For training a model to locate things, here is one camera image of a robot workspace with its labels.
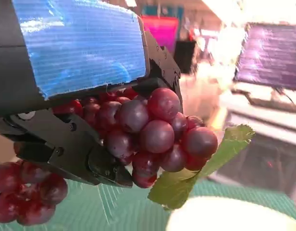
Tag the red toy grape bunch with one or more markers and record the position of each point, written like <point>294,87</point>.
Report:
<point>157,137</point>

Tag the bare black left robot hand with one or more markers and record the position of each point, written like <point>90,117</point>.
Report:
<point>85,53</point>

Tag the white rounded square plate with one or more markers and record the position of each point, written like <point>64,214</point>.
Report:
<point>234,216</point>

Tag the monitor with purple screen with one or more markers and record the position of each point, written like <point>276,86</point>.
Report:
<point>270,57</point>

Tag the green cutting mat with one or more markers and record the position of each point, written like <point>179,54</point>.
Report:
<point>114,211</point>

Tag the monitor with magenta screen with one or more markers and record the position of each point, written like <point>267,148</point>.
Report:
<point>162,31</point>

